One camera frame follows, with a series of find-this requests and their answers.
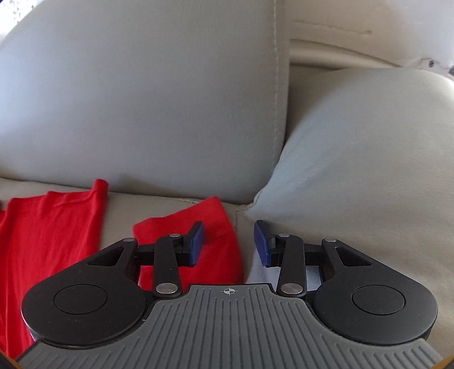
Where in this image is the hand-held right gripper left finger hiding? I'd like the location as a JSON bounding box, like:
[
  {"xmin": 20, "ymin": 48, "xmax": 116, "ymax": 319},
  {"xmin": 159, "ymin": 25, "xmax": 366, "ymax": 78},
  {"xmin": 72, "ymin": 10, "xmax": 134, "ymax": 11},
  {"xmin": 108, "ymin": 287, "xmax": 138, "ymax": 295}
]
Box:
[{"xmin": 87, "ymin": 221, "xmax": 205, "ymax": 299}]

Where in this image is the grey sofa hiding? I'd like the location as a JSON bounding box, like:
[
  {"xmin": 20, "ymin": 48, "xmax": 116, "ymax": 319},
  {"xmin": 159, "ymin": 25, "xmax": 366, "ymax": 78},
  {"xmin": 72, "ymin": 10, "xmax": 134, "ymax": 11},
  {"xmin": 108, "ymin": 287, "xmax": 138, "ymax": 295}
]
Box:
[{"xmin": 0, "ymin": 0, "xmax": 454, "ymax": 359}]

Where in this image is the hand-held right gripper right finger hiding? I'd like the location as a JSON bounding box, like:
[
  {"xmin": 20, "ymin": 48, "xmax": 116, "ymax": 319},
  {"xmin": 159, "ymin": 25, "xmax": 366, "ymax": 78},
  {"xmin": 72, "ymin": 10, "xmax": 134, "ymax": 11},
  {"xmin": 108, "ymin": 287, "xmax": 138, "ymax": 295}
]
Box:
[{"xmin": 254, "ymin": 220, "xmax": 373, "ymax": 298}]

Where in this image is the red shirt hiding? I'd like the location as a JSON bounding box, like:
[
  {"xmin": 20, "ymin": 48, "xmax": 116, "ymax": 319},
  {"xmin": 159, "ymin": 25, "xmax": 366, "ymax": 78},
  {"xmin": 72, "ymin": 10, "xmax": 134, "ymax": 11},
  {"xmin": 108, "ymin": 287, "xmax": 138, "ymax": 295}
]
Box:
[{"xmin": 0, "ymin": 179, "xmax": 244, "ymax": 359}]

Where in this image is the light grey pillow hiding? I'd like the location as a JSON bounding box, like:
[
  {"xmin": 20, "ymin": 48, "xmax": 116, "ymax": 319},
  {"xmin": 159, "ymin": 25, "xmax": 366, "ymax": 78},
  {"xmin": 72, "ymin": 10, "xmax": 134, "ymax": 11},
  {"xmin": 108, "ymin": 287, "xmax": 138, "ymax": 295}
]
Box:
[{"xmin": 245, "ymin": 67, "xmax": 454, "ymax": 284}]

